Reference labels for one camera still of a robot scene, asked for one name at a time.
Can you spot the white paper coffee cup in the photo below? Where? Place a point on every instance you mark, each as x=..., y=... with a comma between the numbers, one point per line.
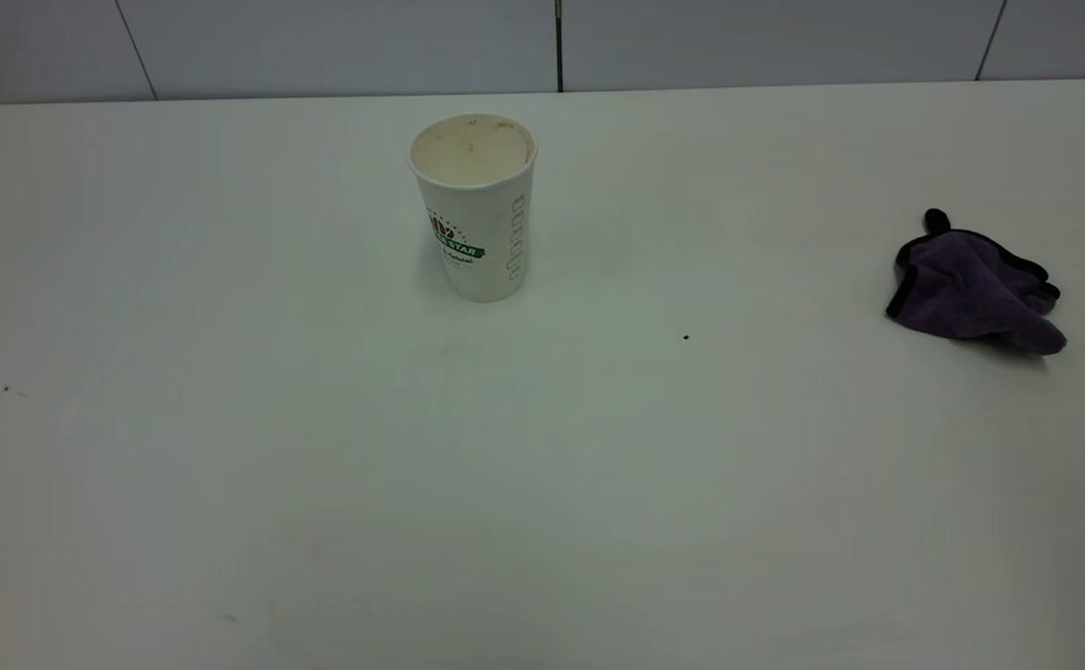
x=477, y=233

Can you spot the purple cloth with black trim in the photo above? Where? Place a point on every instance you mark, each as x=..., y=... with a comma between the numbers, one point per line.
x=971, y=288

